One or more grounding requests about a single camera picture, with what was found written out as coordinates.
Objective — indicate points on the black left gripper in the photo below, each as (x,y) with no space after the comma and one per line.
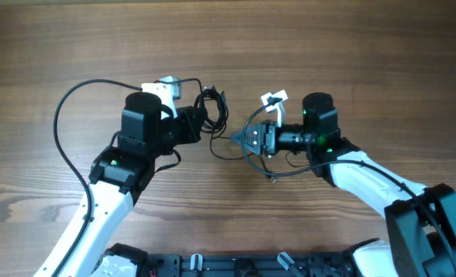
(191,125)

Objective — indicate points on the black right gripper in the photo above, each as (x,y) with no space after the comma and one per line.
(267,137)

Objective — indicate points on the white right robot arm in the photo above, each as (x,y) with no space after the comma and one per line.
(420,220)

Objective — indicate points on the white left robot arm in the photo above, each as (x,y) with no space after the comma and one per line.
(149,129)

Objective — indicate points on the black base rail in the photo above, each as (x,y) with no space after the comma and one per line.
(313,264)

